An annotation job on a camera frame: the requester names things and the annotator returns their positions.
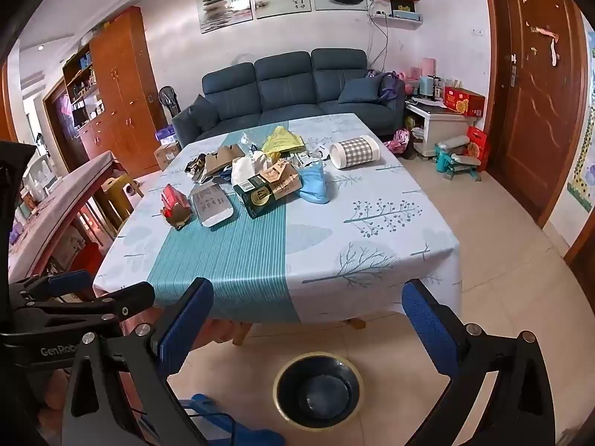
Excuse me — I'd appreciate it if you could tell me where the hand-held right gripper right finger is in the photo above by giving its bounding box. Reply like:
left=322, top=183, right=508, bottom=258
left=401, top=279, right=556, bottom=446

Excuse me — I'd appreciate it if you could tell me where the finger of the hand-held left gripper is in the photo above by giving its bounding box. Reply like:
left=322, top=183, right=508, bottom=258
left=8, top=269, right=92, bottom=300
left=19, top=281, right=156, bottom=335

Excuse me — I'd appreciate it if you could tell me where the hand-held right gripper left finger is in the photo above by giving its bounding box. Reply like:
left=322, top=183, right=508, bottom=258
left=62, top=277, right=215, bottom=446

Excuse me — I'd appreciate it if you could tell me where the red snack packet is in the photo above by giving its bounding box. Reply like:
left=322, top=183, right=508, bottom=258
left=160, top=184, right=193, bottom=230

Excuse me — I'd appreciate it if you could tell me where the silver white packet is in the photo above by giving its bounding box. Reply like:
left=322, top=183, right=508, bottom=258
left=190, top=183, right=234, bottom=228

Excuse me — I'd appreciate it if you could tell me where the black gold-rimmed trash bin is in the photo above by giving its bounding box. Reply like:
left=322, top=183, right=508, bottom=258
left=272, top=353, right=364, bottom=428

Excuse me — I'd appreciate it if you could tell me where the dark green carton box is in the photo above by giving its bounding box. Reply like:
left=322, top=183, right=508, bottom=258
left=232, top=179, right=280, bottom=220

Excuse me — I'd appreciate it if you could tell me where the dark foil wrapper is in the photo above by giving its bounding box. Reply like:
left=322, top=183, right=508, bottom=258
left=185, top=153, right=210, bottom=180

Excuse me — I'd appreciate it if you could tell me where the white tissue bag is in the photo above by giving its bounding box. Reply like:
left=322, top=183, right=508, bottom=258
left=231, top=155, right=268, bottom=184

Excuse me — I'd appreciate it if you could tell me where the paper trash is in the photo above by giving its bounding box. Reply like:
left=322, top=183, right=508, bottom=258
left=205, top=145, right=245, bottom=180

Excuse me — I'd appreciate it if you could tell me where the brown printed paper packet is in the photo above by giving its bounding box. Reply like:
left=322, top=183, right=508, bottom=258
left=258, top=160, right=302, bottom=201

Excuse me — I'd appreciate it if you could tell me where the blue plastic bag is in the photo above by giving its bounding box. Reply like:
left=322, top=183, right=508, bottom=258
left=297, top=160, right=332, bottom=204

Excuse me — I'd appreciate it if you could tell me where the grey checked cylindrical container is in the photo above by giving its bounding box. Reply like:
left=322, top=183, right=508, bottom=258
left=329, top=135, right=382, bottom=170

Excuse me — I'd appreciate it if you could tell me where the pink stone-top table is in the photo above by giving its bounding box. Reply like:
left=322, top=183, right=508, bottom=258
left=9, top=151, right=117, bottom=279

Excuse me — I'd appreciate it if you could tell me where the blue plastic stool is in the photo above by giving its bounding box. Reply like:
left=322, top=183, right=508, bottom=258
left=179, top=392, right=285, bottom=446

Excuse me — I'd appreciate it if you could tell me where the yellow wooden stool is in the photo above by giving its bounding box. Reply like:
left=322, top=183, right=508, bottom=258
left=100, top=174, right=145, bottom=224

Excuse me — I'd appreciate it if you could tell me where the table with tree tablecloth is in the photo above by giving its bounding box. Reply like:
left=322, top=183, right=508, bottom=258
left=92, top=114, right=463, bottom=326

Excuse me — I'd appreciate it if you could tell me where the wooden display shelf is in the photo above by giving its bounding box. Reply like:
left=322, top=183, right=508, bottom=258
left=44, top=51, right=112, bottom=159

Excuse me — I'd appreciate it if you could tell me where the cardboard box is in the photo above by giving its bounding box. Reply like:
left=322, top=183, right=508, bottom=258
left=153, top=142, right=183, bottom=171

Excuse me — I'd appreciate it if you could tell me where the brown wooden wardrobe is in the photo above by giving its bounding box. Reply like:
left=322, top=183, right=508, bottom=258
left=88, top=6, right=161, bottom=175

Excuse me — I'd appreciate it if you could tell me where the teal stepper machine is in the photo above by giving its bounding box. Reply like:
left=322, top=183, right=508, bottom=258
left=434, top=136, right=484, bottom=181

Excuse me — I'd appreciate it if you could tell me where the pink floral bag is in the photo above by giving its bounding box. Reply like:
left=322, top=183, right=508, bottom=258
left=385, top=129, right=411, bottom=154

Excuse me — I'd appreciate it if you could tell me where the red gift bag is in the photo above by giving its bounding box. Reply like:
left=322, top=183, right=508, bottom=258
left=466, top=126, right=490, bottom=170

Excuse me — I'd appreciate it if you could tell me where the black standing fan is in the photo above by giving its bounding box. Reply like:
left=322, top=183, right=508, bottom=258
left=158, top=86, right=182, bottom=117

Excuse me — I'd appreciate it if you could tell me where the dark blue cushion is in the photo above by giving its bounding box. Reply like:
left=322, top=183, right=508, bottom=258
left=188, top=94, right=220, bottom=133
left=338, top=77, right=387, bottom=104

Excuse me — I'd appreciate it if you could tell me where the white side table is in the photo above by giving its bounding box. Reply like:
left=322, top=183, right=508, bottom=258
left=405, top=100, right=470, bottom=159

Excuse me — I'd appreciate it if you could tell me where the red gift box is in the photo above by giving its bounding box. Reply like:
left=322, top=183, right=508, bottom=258
left=443, top=86, right=485, bottom=118

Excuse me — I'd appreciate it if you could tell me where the purple bag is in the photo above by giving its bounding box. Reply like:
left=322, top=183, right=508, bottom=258
left=367, top=70, right=405, bottom=103

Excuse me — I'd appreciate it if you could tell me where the dark blue sofa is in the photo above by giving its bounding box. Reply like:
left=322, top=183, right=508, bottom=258
left=173, top=48, right=406, bottom=148

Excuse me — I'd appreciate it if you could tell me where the brown wooden door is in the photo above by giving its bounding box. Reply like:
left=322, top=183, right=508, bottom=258
left=483, top=0, right=589, bottom=228

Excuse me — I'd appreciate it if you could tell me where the giraffe wall poster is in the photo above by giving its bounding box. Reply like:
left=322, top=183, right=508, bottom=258
left=565, top=30, right=595, bottom=210

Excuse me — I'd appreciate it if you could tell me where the grey stones wall picture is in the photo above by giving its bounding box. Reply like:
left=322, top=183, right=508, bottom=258
left=196, top=0, right=254, bottom=34

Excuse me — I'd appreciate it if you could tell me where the white wall shelf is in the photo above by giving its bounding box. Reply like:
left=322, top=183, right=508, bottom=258
left=369, top=9, right=425, bottom=31

